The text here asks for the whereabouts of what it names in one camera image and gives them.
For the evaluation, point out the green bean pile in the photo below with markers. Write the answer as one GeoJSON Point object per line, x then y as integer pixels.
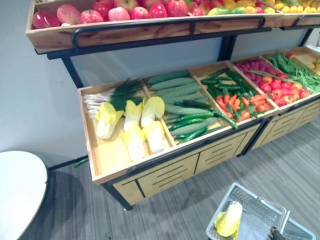
{"type": "Point", "coordinates": [297, 71]}

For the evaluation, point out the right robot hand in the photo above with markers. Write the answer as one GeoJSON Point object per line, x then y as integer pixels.
{"type": "Point", "coordinates": [276, 233]}

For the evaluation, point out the yellow vegetable pile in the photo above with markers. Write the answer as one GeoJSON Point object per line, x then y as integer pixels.
{"type": "Point", "coordinates": [313, 66]}

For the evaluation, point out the red bell pepper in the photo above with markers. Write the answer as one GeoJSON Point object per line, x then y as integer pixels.
{"type": "Point", "coordinates": [276, 94]}
{"type": "Point", "coordinates": [304, 93]}
{"type": "Point", "coordinates": [281, 102]}
{"type": "Point", "coordinates": [275, 84]}
{"type": "Point", "coordinates": [287, 99]}
{"type": "Point", "coordinates": [267, 79]}
{"type": "Point", "coordinates": [265, 87]}

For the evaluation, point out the narrow wooden produce stand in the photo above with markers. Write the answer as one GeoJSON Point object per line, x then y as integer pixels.
{"type": "Point", "coordinates": [282, 125]}

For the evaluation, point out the green yellow mango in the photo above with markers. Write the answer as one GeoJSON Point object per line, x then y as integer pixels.
{"type": "Point", "coordinates": [218, 11]}
{"type": "Point", "coordinates": [238, 10]}

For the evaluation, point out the light green loofah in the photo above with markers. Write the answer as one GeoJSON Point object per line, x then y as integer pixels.
{"type": "Point", "coordinates": [182, 109]}
{"type": "Point", "coordinates": [172, 83]}
{"type": "Point", "coordinates": [192, 127]}
{"type": "Point", "coordinates": [180, 89]}
{"type": "Point", "coordinates": [167, 76]}
{"type": "Point", "coordinates": [185, 98]}

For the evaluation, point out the pink red vegetable pile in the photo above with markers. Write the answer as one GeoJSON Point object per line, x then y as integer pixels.
{"type": "Point", "coordinates": [255, 67]}

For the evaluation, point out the wide wooden produce stand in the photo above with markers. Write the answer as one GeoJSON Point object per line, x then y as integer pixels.
{"type": "Point", "coordinates": [175, 170]}

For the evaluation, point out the orange carrot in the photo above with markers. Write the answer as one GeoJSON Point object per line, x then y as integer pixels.
{"type": "Point", "coordinates": [245, 115]}
{"type": "Point", "coordinates": [260, 102]}
{"type": "Point", "coordinates": [232, 99]}
{"type": "Point", "coordinates": [261, 107]}
{"type": "Point", "coordinates": [221, 102]}
{"type": "Point", "coordinates": [245, 102]}
{"type": "Point", "coordinates": [258, 97]}

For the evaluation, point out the dark green cucumber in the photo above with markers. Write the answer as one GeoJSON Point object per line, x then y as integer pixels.
{"type": "Point", "coordinates": [197, 103]}
{"type": "Point", "coordinates": [193, 133]}
{"type": "Point", "coordinates": [192, 117]}
{"type": "Point", "coordinates": [187, 123]}
{"type": "Point", "coordinates": [81, 162]}
{"type": "Point", "coordinates": [233, 75]}
{"type": "Point", "coordinates": [209, 81]}
{"type": "Point", "coordinates": [226, 119]}
{"type": "Point", "coordinates": [228, 87]}

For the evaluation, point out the wooden cabinet door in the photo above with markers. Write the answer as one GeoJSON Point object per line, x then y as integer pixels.
{"type": "Point", "coordinates": [167, 173]}
{"type": "Point", "coordinates": [220, 152]}

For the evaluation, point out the yellow lemon pile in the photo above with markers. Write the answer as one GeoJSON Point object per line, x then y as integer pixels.
{"type": "Point", "coordinates": [297, 8]}

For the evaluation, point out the pink red mango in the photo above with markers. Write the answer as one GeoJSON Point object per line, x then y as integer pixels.
{"type": "Point", "coordinates": [68, 14]}

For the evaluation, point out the green onion bunch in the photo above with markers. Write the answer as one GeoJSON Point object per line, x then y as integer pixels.
{"type": "Point", "coordinates": [120, 96]}

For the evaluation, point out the long green bean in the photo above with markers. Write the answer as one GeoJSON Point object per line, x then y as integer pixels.
{"type": "Point", "coordinates": [270, 75]}

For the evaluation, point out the red apple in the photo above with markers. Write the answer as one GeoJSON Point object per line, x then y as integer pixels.
{"type": "Point", "coordinates": [125, 3]}
{"type": "Point", "coordinates": [119, 14]}
{"type": "Point", "coordinates": [177, 8]}
{"type": "Point", "coordinates": [101, 7]}
{"type": "Point", "coordinates": [91, 17]}
{"type": "Point", "coordinates": [158, 10]}
{"type": "Point", "coordinates": [140, 13]}

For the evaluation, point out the short black stand rail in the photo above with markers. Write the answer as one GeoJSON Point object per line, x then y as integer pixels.
{"type": "Point", "coordinates": [306, 18]}

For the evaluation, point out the yellow napa cabbage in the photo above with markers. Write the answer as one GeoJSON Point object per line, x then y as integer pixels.
{"type": "Point", "coordinates": [135, 143]}
{"type": "Point", "coordinates": [132, 115]}
{"type": "Point", "coordinates": [228, 220]}
{"type": "Point", "coordinates": [152, 108]}
{"type": "Point", "coordinates": [155, 137]}
{"type": "Point", "coordinates": [107, 121]}

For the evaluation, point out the white round table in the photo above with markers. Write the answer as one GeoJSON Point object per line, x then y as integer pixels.
{"type": "Point", "coordinates": [20, 195]}

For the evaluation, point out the long black stand rail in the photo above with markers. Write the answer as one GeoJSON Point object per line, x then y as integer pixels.
{"type": "Point", "coordinates": [150, 26]}

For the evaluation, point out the grey plastic shopping basket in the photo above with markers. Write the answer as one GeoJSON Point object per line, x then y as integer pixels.
{"type": "Point", "coordinates": [255, 212]}

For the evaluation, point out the dark red mango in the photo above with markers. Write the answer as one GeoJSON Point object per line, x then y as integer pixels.
{"type": "Point", "coordinates": [45, 20]}

